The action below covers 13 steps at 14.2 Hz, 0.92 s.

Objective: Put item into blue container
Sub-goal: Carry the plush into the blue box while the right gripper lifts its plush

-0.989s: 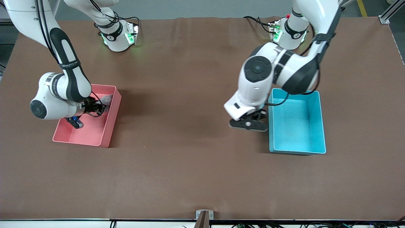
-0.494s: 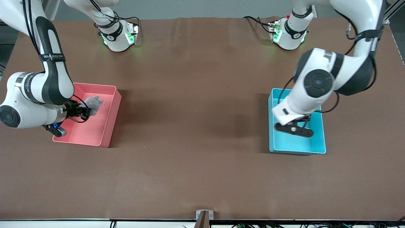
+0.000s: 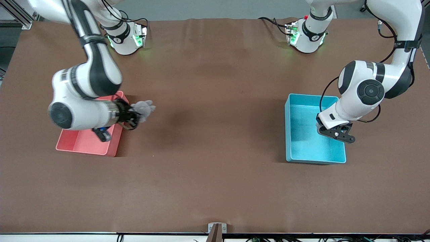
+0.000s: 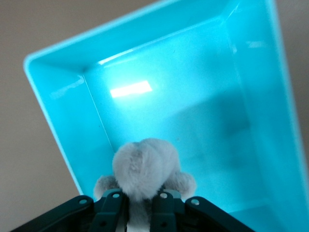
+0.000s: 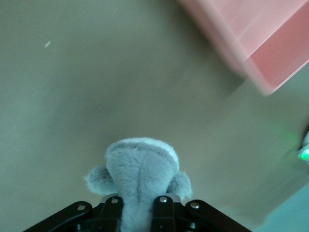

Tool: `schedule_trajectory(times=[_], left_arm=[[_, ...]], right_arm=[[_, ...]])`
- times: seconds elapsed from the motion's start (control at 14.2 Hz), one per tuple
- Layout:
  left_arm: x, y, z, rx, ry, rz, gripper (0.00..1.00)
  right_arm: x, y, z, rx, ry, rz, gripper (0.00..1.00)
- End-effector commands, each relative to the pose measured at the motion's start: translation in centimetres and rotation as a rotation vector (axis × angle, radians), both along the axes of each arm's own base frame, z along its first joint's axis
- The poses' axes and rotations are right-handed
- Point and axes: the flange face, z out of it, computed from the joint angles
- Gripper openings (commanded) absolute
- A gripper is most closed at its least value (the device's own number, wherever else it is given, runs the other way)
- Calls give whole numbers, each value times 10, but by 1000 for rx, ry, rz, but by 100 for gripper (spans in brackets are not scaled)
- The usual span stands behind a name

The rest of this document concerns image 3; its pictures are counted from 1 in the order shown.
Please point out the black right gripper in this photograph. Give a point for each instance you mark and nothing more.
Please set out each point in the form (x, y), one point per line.
(125, 113)

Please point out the grey plush toy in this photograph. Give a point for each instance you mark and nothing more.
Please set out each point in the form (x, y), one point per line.
(144, 109)

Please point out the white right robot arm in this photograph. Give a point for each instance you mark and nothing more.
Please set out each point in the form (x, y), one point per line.
(84, 114)

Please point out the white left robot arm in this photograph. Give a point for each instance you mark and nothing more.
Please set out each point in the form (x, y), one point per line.
(386, 13)

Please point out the blue plastic box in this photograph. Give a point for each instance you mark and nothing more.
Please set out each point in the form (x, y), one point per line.
(302, 141)

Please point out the pink plastic box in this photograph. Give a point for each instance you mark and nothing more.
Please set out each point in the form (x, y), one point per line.
(80, 143)

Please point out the brown table cover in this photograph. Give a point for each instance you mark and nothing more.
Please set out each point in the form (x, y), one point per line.
(215, 101)

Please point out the black chair caster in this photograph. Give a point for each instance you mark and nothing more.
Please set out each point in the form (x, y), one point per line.
(362, 9)

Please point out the metal base connector bracket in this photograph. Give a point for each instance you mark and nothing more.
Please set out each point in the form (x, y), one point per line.
(290, 32)
(142, 33)

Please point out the table edge rail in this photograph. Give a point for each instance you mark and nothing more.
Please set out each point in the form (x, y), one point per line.
(67, 238)

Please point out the brown mount bar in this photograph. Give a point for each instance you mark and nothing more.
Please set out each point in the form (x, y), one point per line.
(215, 235)

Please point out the grey metal clamp bracket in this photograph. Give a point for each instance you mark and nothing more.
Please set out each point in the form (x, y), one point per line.
(224, 228)

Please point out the aluminium frame post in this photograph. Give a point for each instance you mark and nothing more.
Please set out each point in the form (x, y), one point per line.
(27, 24)

